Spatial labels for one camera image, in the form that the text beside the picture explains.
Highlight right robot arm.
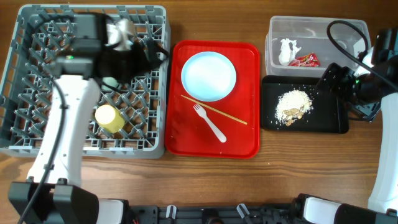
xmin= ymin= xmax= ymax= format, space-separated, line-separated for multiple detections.
xmin=289 ymin=28 xmax=397 ymax=223

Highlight clear plastic bin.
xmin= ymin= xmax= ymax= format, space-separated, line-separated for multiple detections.
xmin=265 ymin=16 xmax=371 ymax=78

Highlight white plastic fork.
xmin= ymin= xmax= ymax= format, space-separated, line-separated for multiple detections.
xmin=193 ymin=104 xmax=227 ymax=143

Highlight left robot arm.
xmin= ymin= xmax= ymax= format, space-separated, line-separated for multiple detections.
xmin=8 ymin=12 xmax=169 ymax=223

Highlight wooden chopstick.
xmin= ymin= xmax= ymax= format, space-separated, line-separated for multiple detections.
xmin=180 ymin=95 xmax=248 ymax=125

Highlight white napkin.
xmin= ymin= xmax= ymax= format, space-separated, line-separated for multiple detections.
xmin=278 ymin=39 xmax=301 ymax=66

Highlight black plastic tray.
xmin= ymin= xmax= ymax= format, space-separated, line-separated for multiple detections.
xmin=261 ymin=75 xmax=349 ymax=134

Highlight green bowl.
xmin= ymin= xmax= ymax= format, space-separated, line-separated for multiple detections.
xmin=101 ymin=77 xmax=119 ymax=91

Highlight light blue plate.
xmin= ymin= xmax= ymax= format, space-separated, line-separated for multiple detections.
xmin=181 ymin=51 xmax=237 ymax=102

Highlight rice and nut scraps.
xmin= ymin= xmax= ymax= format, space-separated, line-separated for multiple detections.
xmin=275 ymin=90 xmax=313 ymax=126

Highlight red snack wrapper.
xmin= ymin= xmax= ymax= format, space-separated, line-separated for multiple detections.
xmin=289 ymin=52 xmax=320 ymax=67

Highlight grey dishwasher rack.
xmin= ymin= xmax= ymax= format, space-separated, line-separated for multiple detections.
xmin=1 ymin=4 xmax=171 ymax=159

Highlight red plastic tray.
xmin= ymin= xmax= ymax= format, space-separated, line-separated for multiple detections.
xmin=165 ymin=40 xmax=261 ymax=159

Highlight yellow cup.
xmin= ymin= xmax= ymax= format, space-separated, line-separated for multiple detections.
xmin=95 ymin=105 xmax=125 ymax=134

